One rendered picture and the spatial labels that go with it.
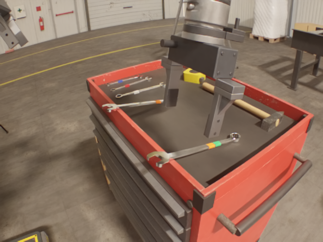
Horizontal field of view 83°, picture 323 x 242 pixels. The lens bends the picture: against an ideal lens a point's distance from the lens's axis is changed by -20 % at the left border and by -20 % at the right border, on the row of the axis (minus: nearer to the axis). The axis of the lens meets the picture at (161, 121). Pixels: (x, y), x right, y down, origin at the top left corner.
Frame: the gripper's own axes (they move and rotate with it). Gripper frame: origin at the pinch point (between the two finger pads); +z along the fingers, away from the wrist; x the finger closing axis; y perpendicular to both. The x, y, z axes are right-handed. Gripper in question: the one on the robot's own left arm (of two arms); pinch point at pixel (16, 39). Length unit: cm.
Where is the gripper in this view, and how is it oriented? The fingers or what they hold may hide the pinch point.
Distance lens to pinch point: 63.3
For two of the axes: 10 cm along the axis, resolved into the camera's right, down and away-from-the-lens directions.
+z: 4.6, 7.2, 5.2
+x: -4.1, -3.5, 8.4
